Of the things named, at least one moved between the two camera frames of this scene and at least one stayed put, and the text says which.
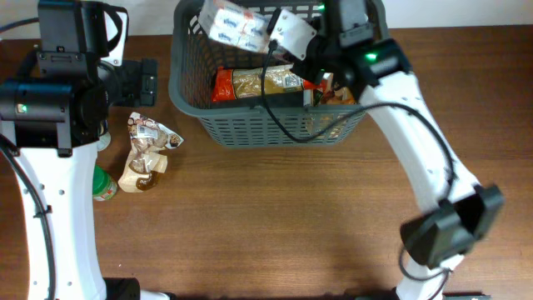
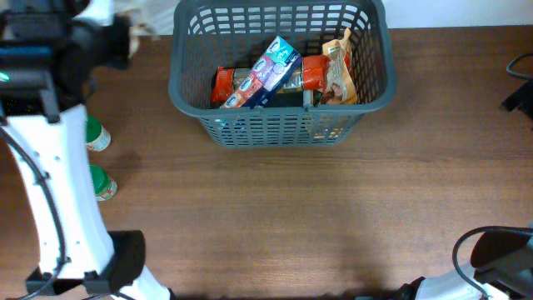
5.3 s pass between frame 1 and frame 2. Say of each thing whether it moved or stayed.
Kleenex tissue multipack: moved
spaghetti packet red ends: stayed
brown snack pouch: moved
